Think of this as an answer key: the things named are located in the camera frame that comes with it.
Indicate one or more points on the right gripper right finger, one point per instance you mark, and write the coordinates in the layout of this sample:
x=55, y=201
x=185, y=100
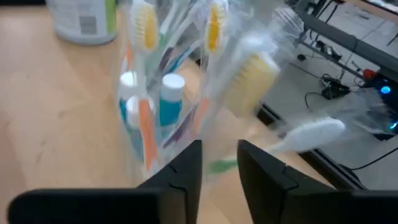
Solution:
x=273, y=193

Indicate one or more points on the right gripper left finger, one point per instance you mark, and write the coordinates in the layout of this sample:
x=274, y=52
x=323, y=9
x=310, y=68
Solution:
x=183, y=193

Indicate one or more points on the purple toothbrush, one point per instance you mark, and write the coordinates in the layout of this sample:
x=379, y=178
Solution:
x=167, y=59
x=180, y=127

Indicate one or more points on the green toothbrush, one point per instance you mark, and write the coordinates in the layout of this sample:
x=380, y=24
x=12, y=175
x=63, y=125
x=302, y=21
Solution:
x=311, y=137
x=163, y=40

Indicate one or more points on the clear plastic organizer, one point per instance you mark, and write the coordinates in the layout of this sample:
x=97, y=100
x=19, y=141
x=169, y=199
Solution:
x=186, y=102

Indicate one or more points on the blue toothbrush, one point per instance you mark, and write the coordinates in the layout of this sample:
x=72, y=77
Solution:
x=183, y=59

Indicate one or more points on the black round knob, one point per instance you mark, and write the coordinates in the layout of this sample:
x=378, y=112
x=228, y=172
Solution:
x=301, y=57

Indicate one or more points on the black device with blue light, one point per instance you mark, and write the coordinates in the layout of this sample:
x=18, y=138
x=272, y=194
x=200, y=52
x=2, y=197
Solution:
x=388, y=102

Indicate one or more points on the small red object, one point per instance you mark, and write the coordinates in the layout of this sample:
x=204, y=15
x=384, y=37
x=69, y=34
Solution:
x=369, y=74

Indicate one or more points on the grey metal beam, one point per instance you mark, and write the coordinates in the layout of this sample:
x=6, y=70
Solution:
x=342, y=39

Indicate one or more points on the white wipes canister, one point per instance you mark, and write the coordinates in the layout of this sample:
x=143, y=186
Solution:
x=81, y=18

